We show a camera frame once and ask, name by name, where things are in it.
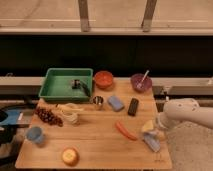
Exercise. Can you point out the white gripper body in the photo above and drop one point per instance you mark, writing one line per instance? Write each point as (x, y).
(158, 124)

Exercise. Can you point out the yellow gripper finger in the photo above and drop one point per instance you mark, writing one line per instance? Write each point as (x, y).
(148, 126)

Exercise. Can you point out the light blue towel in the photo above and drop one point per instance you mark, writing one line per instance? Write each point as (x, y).
(150, 138)

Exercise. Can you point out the black rectangular block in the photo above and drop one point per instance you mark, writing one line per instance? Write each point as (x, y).
(133, 106)

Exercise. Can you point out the orange carrot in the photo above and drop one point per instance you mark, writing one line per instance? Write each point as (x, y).
(124, 131)

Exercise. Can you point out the blue sponge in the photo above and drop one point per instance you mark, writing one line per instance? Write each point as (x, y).
(115, 103)

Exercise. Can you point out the purple bowl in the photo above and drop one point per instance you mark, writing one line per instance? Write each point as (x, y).
(136, 78)

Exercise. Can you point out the white spoon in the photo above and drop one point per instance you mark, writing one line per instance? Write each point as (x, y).
(140, 84)

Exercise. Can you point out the small metal cup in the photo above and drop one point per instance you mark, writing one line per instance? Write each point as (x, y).
(98, 102)

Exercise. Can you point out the orange bowl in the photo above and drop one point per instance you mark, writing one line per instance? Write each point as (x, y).
(103, 79)

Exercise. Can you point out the orange yellow apple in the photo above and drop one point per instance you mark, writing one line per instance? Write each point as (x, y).
(70, 156)

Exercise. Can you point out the black object in tray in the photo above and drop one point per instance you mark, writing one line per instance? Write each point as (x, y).
(78, 84)

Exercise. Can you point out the yellow banana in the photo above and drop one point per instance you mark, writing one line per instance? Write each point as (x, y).
(69, 108)

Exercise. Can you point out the red grape bunch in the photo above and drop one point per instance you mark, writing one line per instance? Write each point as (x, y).
(48, 117)

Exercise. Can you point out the green plastic tray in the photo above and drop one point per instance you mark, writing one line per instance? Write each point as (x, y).
(57, 84)

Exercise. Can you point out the blue plastic cup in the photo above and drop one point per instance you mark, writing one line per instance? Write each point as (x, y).
(35, 135)

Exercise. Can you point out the blue black machine at left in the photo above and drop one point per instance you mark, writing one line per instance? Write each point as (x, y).
(9, 121)

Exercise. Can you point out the right metal post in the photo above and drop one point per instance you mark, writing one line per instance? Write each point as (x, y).
(148, 15)

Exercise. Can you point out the metal post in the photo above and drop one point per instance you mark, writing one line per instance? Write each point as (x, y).
(148, 15)
(84, 15)

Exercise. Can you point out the left metal post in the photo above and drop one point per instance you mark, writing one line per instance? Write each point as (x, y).
(84, 15)

